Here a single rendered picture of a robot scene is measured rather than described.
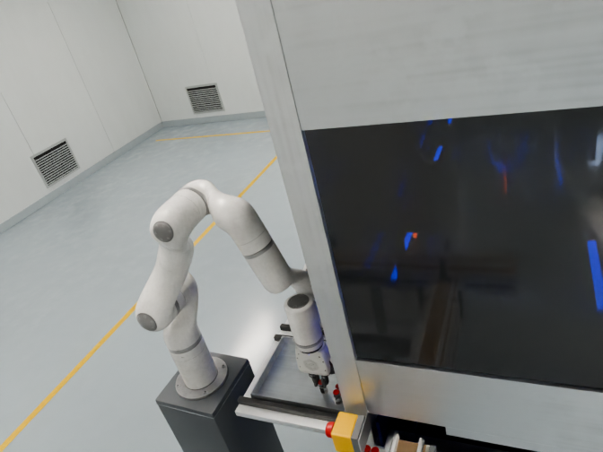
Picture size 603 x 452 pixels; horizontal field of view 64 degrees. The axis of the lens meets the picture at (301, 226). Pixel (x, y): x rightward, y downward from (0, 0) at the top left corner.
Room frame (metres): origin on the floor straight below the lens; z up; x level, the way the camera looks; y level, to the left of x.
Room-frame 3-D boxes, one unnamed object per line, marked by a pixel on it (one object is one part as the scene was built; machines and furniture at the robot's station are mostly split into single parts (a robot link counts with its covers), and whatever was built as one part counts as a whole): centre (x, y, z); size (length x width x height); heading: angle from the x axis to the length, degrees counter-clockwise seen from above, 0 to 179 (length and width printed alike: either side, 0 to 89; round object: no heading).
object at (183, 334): (1.33, 0.46, 1.16); 0.19 x 0.12 x 0.24; 152
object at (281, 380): (1.15, 0.08, 0.90); 0.34 x 0.26 x 0.04; 61
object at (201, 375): (1.30, 0.48, 0.95); 0.19 x 0.19 x 0.18
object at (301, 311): (1.08, 0.06, 1.19); 0.09 x 0.08 x 0.13; 152
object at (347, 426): (0.82, 0.02, 0.99); 0.08 x 0.07 x 0.07; 61
